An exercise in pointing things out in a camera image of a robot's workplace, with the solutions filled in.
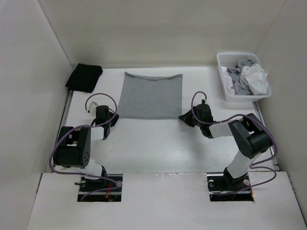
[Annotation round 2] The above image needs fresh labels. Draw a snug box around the grey tank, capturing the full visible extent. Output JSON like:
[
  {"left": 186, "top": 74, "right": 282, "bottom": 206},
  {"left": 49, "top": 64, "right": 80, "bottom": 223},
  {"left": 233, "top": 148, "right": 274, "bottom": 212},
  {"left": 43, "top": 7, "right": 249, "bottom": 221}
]
[
  {"left": 118, "top": 72, "right": 183, "bottom": 120},
  {"left": 227, "top": 58, "right": 256, "bottom": 95}
]

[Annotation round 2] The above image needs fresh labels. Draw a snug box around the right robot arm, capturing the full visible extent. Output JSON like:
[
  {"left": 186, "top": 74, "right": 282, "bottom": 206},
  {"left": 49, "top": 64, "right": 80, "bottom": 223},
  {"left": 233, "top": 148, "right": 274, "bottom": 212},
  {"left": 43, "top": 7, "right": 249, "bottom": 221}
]
[{"left": 178, "top": 104, "right": 273, "bottom": 190}]

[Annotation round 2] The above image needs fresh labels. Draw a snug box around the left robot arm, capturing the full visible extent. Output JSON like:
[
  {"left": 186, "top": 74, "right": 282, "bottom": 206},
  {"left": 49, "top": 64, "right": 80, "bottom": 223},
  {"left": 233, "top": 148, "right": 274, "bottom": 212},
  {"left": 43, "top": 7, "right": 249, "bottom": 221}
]
[{"left": 53, "top": 102, "right": 119, "bottom": 191}]

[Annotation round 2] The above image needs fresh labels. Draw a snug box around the folded black tank top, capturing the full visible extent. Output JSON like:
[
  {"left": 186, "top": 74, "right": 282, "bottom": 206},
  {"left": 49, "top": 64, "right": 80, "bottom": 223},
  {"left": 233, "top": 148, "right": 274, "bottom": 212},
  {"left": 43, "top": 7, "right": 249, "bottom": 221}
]
[{"left": 65, "top": 63, "right": 103, "bottom": 93}]

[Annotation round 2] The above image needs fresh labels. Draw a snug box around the white tank top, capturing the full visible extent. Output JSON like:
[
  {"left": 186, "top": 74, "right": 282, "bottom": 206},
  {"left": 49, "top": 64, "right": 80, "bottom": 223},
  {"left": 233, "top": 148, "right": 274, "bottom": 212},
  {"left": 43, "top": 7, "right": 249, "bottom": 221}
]
[{"left": 221, "top": 67, "right": 235, "bottom": 95}]

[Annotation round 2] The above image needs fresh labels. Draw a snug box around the white plastic basket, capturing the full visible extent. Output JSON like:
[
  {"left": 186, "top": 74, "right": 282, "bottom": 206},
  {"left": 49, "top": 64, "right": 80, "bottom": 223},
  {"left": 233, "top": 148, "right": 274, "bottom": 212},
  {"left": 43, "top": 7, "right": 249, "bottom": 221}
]
[{"left": 216, "top": 52, "right": 272, "bottom": 102}]

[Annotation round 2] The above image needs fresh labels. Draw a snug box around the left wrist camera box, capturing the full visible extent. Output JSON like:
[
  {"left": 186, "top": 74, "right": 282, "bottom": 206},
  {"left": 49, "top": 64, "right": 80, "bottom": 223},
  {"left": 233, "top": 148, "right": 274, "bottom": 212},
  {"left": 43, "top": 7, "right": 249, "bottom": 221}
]
[{"left": 87, "top": 102, "right": 99, "bottom": 116}]

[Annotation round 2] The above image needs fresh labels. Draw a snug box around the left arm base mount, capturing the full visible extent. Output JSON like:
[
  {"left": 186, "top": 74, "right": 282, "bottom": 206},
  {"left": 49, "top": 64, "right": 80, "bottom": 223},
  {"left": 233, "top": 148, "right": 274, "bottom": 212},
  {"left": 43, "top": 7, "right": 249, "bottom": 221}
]
[{"left": 74, "top": 174, "right": 123, "bottom": 203}]

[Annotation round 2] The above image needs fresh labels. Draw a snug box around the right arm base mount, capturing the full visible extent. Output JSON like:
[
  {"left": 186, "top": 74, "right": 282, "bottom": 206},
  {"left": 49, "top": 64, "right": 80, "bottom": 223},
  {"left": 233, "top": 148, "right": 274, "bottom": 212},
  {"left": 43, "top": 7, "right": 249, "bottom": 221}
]
[{"left": 207, "top": 174, "right": 254, "bottom": 202}]

